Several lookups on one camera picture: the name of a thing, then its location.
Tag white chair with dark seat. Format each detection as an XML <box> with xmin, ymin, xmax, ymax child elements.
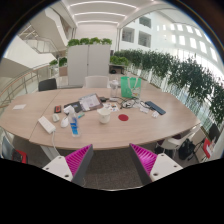
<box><xmin>156</xmin><ymin>123</ymin><xmax>202</xmax><ymax>158</ymax></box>

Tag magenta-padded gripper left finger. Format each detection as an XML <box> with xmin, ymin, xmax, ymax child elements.
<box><xmin>42</xmin><ymin>143</ymin><xmax>95</xmax><ymax>187</ymax></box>

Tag flat round red coaster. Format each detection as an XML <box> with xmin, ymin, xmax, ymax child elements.
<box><xmin>117</xmin><ymin>113</ymin><xmax>130</xmax><ymax>122</ymax></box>

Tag clear lidded jar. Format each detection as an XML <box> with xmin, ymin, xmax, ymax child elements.
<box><xmin>109</xmin><ymin>79</ymin><xmax>120</xmax><ymax>102</ymax></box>

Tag black backpack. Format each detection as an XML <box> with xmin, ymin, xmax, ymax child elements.
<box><xmin>178</xmin><ymin>138</ymin><xmax>197</xmax><ymax>161</ymax></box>

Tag white paper cup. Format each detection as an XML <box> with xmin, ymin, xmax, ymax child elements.
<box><xmin>96</xmin><ymin>107</ymin><xmax>112</xmax><ymax>125</ymax></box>

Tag row of green potted trees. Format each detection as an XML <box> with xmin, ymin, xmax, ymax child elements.
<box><xmin>113</xmin><ymin>49</ymin><xmax>224</xmax><ymax>124</ymax></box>

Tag dark blue keyboard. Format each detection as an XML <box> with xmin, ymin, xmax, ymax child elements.
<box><xmin>144</xmin><ymin>100</ymin><xmax>167</xmax><ymax>116</ymax></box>

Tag green cartoon tote bag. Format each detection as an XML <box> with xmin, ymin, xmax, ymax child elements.
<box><xmin>120</xmin><ymin>76</ymin><xmax>142</xmax><ymax>99</ymax></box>

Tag small white box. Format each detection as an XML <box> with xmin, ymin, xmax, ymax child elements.
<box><xmin>63</xmin><ymin>104</ymin><xmax>75</xmax><ymax>114</ymax></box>

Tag black tangled cables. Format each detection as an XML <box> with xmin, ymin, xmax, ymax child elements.
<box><xmin>119</xmin><ymin>97</ymin><xmax>148</xmax><ymax>110</ymax></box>

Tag white paper card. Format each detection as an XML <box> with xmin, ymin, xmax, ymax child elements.
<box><xmin>12</xmin><ymin>104</ymin><xmax>27</xmax><ymax>111</ymax></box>

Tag black chair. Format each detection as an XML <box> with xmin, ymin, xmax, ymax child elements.
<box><xmin>37</xmin><ymin>78</ymin><xmax>58</xmax><ymax>92</ymax></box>

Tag low planter box with plants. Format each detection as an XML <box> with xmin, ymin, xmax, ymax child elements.
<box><xmin>49</xmin><ymin>57</ymin><xmax>69</xmax><ymax>77</ymax></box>

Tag ceiling light strips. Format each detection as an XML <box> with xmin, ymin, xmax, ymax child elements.
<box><xmin>68</xmin><ymin>0</ymin><xmax>138</xmax><ymax>26</ymax></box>

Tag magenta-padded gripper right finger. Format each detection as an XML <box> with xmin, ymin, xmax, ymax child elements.
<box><xmin>128</xmin><ymin>143</ymin><xmax>184</xmax><ymax>186</ymax></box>

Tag wood-topped glass railing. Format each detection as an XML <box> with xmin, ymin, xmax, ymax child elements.
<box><xmin>0</xmin><ymin>63</ymin><xmax>51</xmax><ymax>108</ymax></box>

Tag white cabinet topped with plants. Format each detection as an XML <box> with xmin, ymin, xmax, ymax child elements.
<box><xmin>66</xmin><ymin>37</ymin><xmax>113</xmax><ymax>88</ymax></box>

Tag black notebook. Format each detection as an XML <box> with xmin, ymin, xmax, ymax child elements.
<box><xmin>63</xmin><ymin>101</ymin><xmax>83</xmax><ymax>114</ymax></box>

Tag clear blue-labelled water bottle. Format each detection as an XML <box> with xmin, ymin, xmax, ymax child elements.
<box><xmin>68</xmin><ymin>105</ymin><xmax>81</xmax><ymax>138</ymax></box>

